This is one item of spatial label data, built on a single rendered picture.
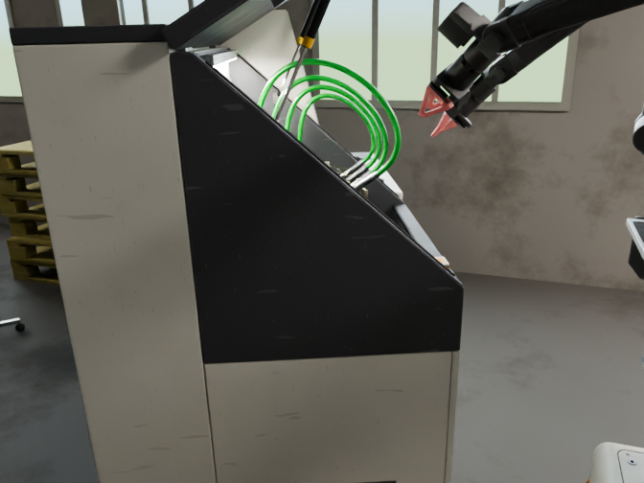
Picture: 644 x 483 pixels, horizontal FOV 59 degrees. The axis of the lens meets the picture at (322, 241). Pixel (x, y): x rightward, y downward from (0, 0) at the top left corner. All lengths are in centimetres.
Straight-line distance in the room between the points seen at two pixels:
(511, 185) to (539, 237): 37
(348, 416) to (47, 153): 86
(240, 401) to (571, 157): 269
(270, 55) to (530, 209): 226
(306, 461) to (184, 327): 45
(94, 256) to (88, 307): 12
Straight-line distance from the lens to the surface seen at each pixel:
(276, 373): 132
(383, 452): 147
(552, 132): 356
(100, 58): 116
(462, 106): 161
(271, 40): 181
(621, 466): 197
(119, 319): 130
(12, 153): 393
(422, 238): 156
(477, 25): 118
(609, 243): 375
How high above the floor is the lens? 147
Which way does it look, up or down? 20 degrees down
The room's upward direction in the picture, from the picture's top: 1 degrees counter-clockwise
